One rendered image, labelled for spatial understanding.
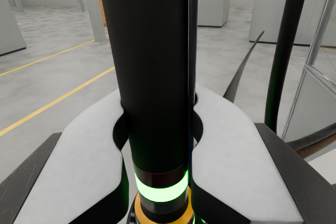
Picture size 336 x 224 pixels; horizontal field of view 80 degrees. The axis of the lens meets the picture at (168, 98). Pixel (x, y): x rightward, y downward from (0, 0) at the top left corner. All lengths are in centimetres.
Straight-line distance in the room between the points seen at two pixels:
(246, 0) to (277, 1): 681
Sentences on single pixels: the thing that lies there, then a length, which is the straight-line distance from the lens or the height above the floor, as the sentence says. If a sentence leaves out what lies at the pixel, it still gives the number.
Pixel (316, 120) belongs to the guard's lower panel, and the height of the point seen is 77.
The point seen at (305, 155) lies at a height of 135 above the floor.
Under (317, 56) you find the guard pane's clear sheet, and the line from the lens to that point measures 154.
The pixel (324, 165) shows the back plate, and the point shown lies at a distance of 54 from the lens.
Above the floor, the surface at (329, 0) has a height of 138.
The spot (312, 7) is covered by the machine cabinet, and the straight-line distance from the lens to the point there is 562.
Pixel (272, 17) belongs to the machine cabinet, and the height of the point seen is 61.
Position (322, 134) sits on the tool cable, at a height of 137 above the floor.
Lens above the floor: 152
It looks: 31 degrees down
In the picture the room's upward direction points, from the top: 3 degrees counter-clockwise
